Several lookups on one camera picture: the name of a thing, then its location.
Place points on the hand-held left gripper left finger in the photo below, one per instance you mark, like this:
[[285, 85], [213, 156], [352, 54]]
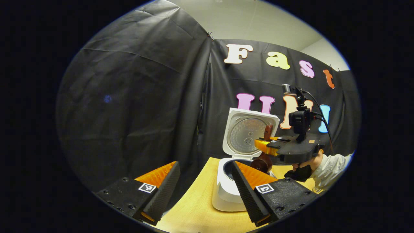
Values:
[[161, 197]]

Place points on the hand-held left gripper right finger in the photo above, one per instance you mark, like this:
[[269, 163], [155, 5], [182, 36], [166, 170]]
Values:
[[247, 194]]

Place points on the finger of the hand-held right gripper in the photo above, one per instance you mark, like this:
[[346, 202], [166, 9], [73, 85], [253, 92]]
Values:
[[279, 139], [266, 146]]

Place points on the brown wooden spoon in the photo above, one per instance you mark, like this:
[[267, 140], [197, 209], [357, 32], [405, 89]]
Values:
[[262, 164]]

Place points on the white rice cooker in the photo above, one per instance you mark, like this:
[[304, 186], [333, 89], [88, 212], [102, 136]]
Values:
[[245, 136]]

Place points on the black backdrop cloth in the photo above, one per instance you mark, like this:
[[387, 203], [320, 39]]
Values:
[[129, 113]]

